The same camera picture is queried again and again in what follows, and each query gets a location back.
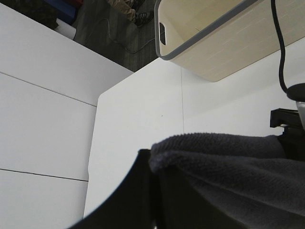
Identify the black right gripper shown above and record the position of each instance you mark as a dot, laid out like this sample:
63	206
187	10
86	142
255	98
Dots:
293	137

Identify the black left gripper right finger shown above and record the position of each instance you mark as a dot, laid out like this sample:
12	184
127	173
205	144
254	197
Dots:
182	207

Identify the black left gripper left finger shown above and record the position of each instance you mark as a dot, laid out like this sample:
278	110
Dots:
131	205

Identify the dark navy towel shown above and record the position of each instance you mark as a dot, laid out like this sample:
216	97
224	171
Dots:
248	178

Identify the beige bin with grey rim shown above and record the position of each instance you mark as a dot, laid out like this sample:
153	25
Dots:
214	38

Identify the person's shoe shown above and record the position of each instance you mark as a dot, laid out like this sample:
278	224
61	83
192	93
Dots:
143	18

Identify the person's khaki trouser leg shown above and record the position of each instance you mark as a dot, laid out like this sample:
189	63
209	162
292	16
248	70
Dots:
124	7

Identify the blue box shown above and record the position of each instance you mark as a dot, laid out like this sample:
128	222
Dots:
68	10

